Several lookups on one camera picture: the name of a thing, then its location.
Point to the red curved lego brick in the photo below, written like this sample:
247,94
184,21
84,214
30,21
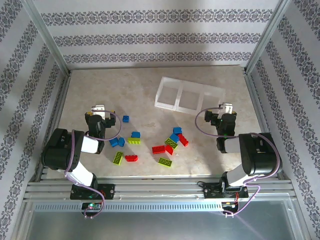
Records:
169,150
131,158

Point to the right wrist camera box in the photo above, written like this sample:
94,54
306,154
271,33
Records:
228,107

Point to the lime green lego brick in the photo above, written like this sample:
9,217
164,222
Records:
118,158
134,141
165,162
171,144

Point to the controller board with lights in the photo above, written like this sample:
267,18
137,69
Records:
92,206
230,204

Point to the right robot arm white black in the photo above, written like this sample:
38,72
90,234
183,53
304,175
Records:
260,155

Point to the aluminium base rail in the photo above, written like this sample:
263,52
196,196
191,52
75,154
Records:
162,190

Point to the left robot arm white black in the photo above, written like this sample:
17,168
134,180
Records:
60,150

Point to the aluminium frame post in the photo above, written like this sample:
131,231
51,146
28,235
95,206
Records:
268,35
47,35

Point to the aluminium side rail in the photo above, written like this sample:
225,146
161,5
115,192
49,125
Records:
256,100
60,100

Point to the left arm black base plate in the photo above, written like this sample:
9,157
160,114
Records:
107,191

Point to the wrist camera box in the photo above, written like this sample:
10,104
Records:
228,107
100,110

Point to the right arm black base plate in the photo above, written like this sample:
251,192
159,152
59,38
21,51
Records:
212,192

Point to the clear three-compartment plastic container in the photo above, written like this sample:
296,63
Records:
190,96

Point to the right controller board with lights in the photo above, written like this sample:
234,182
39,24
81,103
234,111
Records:
230,204

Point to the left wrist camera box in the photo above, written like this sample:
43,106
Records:
100,110

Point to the left controller board with lights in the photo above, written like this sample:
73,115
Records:
92,206

